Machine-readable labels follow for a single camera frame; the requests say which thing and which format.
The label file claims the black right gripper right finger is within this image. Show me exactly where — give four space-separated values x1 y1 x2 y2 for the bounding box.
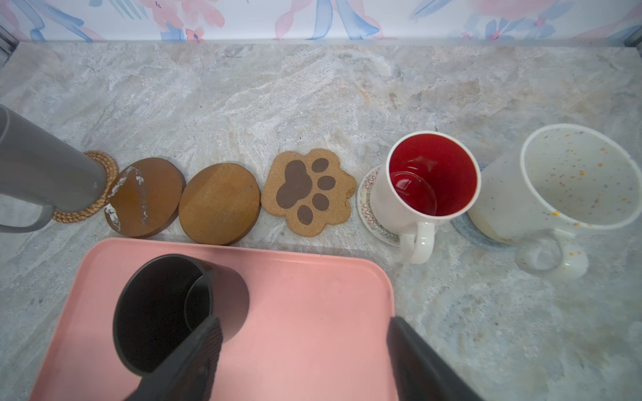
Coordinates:
386 317 482 401

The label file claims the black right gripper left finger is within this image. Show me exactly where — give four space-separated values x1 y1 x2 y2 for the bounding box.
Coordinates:
127 315 223 400

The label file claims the grey-blue woven round coaster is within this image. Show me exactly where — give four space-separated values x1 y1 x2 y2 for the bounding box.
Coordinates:
451 213 515 252

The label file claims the multicolour stitched round coaster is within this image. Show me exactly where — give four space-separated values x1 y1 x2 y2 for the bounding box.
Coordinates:
355 165 400 247

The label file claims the plain brown wooden coaster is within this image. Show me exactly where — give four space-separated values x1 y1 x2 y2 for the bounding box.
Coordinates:
178 163 261 246

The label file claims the brown wooden coaster white streak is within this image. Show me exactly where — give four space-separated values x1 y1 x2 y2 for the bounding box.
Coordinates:
104 158 186 238

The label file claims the woven rattan round coaster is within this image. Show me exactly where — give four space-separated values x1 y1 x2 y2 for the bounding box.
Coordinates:
53 150 120 224

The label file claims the white mug red interior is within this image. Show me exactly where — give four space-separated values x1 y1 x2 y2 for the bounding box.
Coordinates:
370 131 482 264

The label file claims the cork paw print coaster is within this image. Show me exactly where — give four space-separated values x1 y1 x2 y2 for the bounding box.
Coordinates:
261 149 357 237

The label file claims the white speckled mug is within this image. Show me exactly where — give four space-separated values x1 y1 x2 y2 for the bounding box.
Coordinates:
468 124 641 282

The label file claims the grey ceramic mug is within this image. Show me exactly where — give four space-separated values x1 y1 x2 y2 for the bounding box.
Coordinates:
1 105 107 234

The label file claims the black ceramic mug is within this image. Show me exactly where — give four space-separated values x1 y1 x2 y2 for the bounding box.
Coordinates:
113 254 250 376

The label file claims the pink rectangular tray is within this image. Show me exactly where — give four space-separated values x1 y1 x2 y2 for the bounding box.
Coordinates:
31 238 397 400

